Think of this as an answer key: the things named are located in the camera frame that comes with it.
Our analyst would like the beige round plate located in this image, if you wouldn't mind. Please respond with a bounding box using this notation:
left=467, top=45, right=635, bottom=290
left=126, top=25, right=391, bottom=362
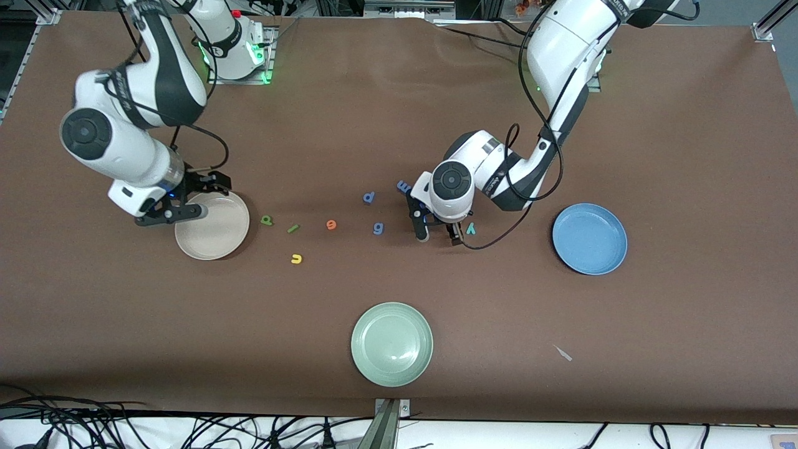
left=175, top=190, right=251, bottom=261

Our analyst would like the brown table cover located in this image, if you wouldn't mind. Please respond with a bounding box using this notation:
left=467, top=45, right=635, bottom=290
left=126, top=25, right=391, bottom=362
left=0, top=11, right=798, bottom=425

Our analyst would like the green round plate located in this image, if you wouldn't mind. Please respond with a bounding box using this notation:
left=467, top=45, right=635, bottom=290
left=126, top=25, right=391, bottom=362
left=350, top=302, right=434, bottom=388

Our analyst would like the blue round plate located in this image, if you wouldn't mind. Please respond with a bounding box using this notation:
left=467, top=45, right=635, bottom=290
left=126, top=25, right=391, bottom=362
left=552, top=203, right=628, bottom=276

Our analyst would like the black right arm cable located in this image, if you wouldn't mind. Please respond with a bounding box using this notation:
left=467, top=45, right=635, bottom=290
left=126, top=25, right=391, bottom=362
left=115, top=0, right=230, bottom=181

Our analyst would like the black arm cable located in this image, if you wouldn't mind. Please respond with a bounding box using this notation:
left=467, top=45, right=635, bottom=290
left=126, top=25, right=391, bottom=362
left=464, top=0, right=565, bottom=250
left=115, top=0, right=230, bottom=181

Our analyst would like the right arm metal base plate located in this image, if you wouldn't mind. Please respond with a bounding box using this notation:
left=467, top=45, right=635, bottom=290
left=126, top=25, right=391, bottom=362
left=208, top=25, right=276, bottom=85

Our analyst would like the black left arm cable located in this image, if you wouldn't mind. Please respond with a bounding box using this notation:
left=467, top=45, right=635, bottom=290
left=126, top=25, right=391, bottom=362
left=464, top=0, right=565, bottom=250

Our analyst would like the black cable on table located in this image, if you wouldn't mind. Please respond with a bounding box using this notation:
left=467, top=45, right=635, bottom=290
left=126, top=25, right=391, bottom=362
left=433, top=19, right=532, bottom=54

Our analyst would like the metal bracket at table edge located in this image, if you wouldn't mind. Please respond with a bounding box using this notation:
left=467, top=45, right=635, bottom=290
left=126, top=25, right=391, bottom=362
left=374, top=398, right=411, bottom=449

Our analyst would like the aluminium frame rail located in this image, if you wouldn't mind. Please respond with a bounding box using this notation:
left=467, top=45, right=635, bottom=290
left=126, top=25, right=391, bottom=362
left=751, top=0, right=798, bottom=44
left=0, top=0, right=63, bottom=122

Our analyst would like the aluminium frame crossbar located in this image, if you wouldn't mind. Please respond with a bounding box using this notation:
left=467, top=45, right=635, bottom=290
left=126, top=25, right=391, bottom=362
left=363, top=0, right=457, bottom=19

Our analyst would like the black floor cable tangle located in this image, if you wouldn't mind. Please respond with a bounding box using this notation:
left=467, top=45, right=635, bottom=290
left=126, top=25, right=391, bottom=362
left=0, top=384, right=375, bottom=449

